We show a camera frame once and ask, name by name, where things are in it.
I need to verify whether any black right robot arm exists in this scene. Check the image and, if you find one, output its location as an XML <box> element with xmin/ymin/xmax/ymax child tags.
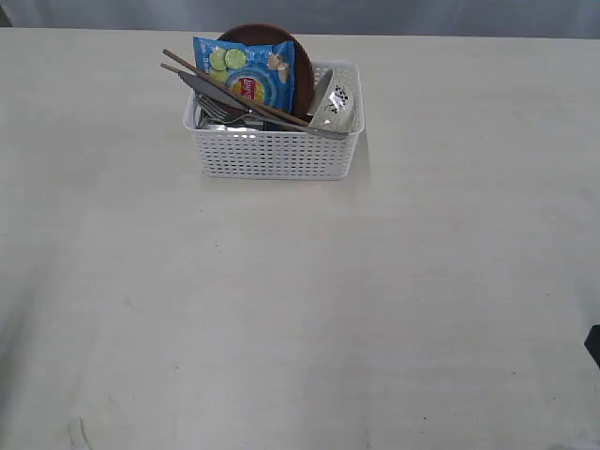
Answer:
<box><xmin>584</xmin><ymin>323</ymin><xmax>600</xmax><ymax>367</ymax></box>

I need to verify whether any white patterned ceramic bowl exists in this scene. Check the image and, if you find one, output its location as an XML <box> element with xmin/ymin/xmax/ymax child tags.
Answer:
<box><xmin>307</xmin><ymin>68</ymin><xmax>354</xmax><ymax>133</ymax></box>

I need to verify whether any brown round plate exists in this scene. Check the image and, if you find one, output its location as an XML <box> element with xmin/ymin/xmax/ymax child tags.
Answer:
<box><xmin>219</xmin><ymin>23</ymin><xmax>314</xmax><ymax>118</ymax></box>

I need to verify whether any white perforated plastic basket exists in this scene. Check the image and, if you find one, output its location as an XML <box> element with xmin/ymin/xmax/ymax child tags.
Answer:
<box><xmin>183</xmin><ymin>60</ymin><xmax>365</xmax><ymax>181</ymax></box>

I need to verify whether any silver table knife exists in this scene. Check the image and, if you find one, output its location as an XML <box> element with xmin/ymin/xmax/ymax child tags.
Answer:
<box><xmin>178</xmin><ymin>71</ymin><xmax>349</xmax><ymax>140</ymax></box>

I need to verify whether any wooden chopstick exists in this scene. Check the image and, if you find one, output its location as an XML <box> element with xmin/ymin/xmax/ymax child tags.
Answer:
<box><xmin>159</xmin><ymin>62</ymin><xmax>301</xmax><ymax>132</ymax></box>
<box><xmin>162</xmin><ymin>48</ymin><xmax>310</xmax><ymax>127</ymax></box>

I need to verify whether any blue chips bag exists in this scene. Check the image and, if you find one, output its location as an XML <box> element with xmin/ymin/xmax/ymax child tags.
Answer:
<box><xmin>193</xmin><ymin>37</ymin><xmax>295</xmax><ymax>113</ymax></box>

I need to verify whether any silver fork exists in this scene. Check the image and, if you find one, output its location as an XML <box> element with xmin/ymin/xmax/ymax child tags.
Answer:
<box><xmin>196</xmin><ymin>94</ymin><xmax>265</xmax><ymax>123</ymax></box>

